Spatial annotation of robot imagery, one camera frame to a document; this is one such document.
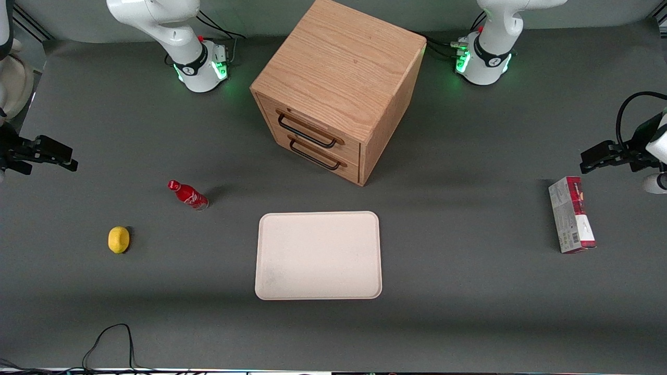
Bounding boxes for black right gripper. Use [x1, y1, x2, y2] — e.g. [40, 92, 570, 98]
[0, 121, 79, 175]

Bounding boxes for black right arm base cables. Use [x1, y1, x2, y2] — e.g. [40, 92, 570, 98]
[195, 9, 246, 66]

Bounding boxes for oak wooden drawer cabinet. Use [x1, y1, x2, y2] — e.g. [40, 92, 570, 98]
[249, 0, 428, 187]

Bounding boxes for red plaid cardboard box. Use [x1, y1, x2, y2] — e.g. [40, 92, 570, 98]
[548, 176, 597, 255]

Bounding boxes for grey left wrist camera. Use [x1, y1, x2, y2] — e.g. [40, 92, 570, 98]
[642, 173, 667, 195]

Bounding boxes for cream rectangular tray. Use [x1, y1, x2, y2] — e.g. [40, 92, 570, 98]
[254, 211, 382, 301]

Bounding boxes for black left arm base cables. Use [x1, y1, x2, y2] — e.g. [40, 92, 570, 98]
[417, 10, 486, 61]

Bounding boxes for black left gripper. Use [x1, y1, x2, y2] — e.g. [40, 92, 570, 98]
[580, 114, 665, 174]

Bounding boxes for thin black looped table cable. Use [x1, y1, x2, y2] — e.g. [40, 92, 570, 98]
[0, 323, 157, 373]

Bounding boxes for yellow lemon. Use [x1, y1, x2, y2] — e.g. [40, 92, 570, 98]
[108, 226, 130, 255]

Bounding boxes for wooden drawer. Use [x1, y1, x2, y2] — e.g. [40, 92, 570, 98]
[271, 127, 361, 184]
[258, 94, 362, 166]

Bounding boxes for black metal drawer handle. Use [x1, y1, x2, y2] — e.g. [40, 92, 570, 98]
[288, 134, 348, 172]
[277, 108, 345, 149]

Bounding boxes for black left wrist cable loop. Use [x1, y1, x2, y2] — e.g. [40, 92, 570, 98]
[615, 91, 667, 149]

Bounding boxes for red cola bottle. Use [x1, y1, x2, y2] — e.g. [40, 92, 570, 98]
[167, 180, 209, 211]

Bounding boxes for black arm base cables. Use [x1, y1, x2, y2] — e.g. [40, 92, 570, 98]
[195, 9, 246, 66]
[417, 10, 486, 61]

